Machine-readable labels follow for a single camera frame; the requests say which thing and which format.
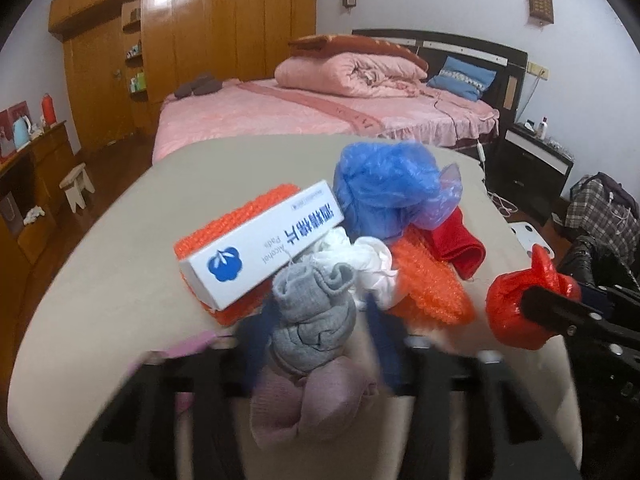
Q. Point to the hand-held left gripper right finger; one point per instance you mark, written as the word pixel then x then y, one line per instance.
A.
pixel 381 347

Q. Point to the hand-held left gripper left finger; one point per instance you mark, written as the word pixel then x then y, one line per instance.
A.
pixel 254 347

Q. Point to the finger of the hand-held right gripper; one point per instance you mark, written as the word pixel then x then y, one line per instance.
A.
pixel 555 312
pixel 602 296

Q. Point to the knotted red plastic bag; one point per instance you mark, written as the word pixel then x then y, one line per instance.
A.
pixel 505 310

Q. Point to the grey sock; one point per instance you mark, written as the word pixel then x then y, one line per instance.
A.
pixel 312 315

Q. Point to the orange foam net sleeve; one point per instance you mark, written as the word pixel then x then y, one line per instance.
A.
pixel 430 287
pixel 220 230

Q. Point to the black glossy jacket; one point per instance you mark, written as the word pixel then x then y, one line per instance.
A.
pixel 600 260

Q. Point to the mauve rolled sock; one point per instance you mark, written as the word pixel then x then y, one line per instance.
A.
pixel 305 402

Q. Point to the white bathroom scale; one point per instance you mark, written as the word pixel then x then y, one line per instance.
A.
pixel 530 237

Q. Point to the crumpled white plastic bag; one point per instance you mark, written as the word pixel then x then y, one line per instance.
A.
pixel 372 267

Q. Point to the plaid bag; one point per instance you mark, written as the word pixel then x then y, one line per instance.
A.
pixel 600 210

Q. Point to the white box with blue print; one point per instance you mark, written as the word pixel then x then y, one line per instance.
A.
pixel 250 255

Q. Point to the red cloth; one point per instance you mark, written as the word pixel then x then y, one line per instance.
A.
pixel 457 245

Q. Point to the black nightstand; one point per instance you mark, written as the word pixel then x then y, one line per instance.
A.
pixel 525 175

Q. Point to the crumpled blue plastic bag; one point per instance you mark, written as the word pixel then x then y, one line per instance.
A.
pixel 380 185

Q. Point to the white bottle with red cap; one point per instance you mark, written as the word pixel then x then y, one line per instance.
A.
pixel 543 129

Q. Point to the bed with pink sheet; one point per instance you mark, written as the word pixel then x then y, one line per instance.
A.
pixel 280 115

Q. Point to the small wooden stool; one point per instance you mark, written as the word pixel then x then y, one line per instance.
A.
pixel 76 182

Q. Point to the blue pillow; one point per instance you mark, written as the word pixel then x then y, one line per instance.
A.
pixel 462 77

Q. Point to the white cloth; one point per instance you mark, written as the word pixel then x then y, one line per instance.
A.
pixel 34 215

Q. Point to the dark bed headboard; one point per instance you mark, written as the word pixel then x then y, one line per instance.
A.
pixel 500 57

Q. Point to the dark grey clothing pile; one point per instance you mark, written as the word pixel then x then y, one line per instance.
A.
pixel 197 86

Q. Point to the folded pink quilt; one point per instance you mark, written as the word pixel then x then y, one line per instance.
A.
pixel 340 75

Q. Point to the wooden dresser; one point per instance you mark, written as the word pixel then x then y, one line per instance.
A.
pixel 47 152

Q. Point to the green shelf bottles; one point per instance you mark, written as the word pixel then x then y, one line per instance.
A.
pixel 138 82

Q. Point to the brown folded blanket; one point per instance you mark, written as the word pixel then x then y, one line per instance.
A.
pixel 360 45

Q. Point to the red thermos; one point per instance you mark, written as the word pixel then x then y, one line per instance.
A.
pixel 48 110

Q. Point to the wooden wardrobe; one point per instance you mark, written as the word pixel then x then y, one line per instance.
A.
pixel 210 35

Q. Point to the light blue kettle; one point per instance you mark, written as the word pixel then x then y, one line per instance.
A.
pixel 21 134

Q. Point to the wall socket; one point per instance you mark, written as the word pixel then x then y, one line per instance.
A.
pixel 539 70

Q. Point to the woven wall lamp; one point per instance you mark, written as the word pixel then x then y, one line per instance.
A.
pixel 541 6

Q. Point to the red picture frame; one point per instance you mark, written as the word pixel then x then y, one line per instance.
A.
pixel 9 125

